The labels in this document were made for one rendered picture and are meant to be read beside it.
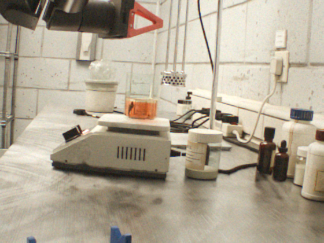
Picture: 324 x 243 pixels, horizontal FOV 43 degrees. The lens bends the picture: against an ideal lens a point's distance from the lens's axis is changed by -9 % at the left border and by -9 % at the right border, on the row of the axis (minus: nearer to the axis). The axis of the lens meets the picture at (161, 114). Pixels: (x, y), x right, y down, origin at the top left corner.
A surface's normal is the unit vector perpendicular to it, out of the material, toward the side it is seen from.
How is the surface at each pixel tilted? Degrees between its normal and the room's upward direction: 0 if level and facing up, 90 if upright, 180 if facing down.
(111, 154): 90
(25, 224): 0
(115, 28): 90
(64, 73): 90
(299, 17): 90
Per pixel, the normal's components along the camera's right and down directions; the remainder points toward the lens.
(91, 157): 0.00, 0.10
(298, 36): -0.98, -0.07
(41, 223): 0.08, -0.99
